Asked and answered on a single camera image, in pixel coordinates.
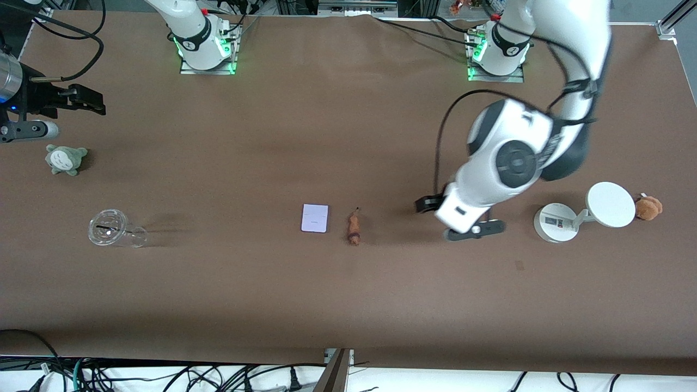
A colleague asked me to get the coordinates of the brown lion figurine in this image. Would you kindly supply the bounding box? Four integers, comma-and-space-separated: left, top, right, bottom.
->
347, 206, 362, 247

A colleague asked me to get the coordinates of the white phone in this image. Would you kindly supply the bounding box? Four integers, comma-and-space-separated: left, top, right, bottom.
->
301, 204, 330, 234

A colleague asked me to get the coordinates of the grey totoro plush toy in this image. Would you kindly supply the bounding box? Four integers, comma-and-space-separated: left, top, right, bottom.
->
45, 144, 89, 176

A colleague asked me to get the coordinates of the clear glass cup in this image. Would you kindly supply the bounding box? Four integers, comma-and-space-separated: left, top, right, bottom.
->
88, 209, 148, 248

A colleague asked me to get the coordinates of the white round desk lamp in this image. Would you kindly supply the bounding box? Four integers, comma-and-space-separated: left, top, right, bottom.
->
533, 181, 637, 243

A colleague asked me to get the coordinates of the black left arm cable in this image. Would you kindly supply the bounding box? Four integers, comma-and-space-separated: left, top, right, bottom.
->
434, 33, 600, 203

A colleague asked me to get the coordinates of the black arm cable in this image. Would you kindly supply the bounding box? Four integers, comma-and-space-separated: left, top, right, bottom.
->
30, 0, 107, 83
434, 33, 600, 203

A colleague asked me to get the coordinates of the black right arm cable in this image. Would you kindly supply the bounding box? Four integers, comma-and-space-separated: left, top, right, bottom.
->
30, 0, 107, 83

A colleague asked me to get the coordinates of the black cable across table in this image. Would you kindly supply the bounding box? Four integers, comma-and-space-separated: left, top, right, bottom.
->
372, 15, 472, 45

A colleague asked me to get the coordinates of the brown support post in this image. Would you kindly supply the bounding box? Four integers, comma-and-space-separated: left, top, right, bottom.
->
312, 348, 353, 392

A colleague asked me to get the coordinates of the brown plush keychain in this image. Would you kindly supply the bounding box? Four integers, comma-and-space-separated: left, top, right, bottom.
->
634, 192, 664, 222

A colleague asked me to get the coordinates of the silver metal rail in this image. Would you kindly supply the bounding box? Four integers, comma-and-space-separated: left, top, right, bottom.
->
317, 0, 399, 17

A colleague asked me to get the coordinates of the black looped floor cable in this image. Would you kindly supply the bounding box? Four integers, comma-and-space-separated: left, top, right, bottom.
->
0, 328, 69, 392

